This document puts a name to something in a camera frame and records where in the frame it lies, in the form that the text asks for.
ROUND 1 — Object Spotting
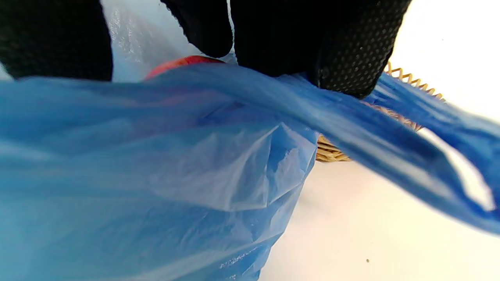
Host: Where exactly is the person's right hand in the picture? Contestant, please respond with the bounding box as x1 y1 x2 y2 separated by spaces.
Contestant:
0 0 413 99

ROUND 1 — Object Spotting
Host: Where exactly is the large pink red apple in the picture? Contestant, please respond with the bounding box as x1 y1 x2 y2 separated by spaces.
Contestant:
145 55 227 80

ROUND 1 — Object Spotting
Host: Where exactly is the blue plastic bag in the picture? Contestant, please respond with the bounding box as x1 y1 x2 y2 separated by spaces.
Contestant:
0 0 500 281

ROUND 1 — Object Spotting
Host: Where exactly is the round wicker basket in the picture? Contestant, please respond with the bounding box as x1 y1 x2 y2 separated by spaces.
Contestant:
316 62 446 162

